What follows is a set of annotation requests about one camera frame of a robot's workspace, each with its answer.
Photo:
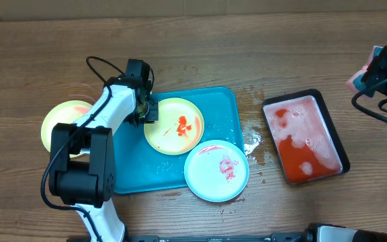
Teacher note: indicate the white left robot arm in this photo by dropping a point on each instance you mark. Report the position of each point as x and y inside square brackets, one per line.
[81, 173]

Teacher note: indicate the light blue plate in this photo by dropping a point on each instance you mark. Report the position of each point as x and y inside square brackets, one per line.
[216, 171]

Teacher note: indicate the black tray with red water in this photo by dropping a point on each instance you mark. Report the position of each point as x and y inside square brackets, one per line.
[304, 137]

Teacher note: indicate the yellow plate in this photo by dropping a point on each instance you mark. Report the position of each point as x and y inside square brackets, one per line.
[179, 128]
[67, 113]

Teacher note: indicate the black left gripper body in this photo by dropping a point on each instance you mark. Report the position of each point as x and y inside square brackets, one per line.
[146, 113]

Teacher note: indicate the green pink sponge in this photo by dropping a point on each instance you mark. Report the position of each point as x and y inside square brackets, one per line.
[356, 82]

